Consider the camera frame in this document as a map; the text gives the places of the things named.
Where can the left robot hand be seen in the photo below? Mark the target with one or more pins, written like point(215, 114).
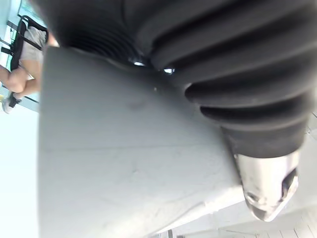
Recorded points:
point(223, 49)

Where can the person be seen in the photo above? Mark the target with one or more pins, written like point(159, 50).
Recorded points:
point(27, 74)

